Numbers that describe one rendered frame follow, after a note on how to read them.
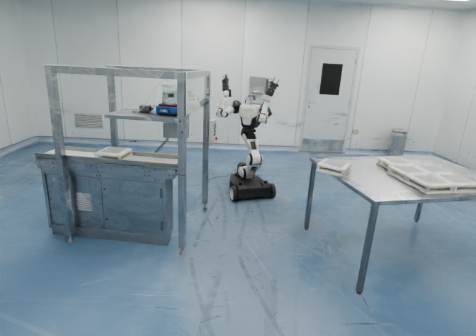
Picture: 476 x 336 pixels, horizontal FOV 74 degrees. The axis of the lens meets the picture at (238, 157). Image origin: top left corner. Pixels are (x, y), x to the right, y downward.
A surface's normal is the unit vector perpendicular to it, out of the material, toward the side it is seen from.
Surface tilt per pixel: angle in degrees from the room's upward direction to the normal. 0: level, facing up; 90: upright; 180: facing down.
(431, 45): 90
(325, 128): 90
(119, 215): 91
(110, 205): 90
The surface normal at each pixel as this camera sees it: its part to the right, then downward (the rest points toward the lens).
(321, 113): 0.03, 0.29
